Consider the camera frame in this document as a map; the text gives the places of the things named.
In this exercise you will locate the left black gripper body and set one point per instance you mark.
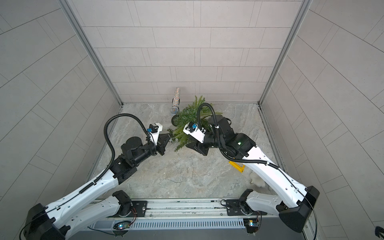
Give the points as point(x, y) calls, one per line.
point(160, 146)

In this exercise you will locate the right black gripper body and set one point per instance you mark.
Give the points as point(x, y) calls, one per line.
point(205, 148)

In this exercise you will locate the clear string lights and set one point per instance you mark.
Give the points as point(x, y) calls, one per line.
point(185, 171)

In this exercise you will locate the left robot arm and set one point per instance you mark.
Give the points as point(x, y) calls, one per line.
point(63, 218)

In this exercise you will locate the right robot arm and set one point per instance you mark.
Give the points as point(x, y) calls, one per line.
point(293, 202)

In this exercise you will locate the small green christmas tree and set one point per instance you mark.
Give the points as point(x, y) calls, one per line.
point(189, 114)

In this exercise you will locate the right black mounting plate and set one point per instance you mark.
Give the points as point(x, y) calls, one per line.
point(233, 208)

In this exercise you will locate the black mounting plate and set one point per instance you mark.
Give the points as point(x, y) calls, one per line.
point(233, 208)
point(140, 208)

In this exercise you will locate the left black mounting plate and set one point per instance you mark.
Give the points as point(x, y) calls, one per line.
point(140, 208)

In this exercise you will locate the right green circuit board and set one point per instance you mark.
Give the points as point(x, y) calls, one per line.
point(251, 225)

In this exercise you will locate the green circuit board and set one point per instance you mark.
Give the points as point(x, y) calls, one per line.
point(121, 226)
point(251, 225)

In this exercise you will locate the left green circuit board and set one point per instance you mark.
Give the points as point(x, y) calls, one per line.
point(121, 226)

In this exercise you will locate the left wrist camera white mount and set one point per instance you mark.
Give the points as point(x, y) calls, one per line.
point(154, 132)

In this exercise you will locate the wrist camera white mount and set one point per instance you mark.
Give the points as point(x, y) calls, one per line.
point(154, 132)
point(193, 130)

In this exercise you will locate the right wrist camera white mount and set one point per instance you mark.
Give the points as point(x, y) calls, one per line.
point(193, 130)

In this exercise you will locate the yellow plastic triangle frame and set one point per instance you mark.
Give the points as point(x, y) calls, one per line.
point(237, 166)

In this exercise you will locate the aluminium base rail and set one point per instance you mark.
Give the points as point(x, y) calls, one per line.
point(177, 214)

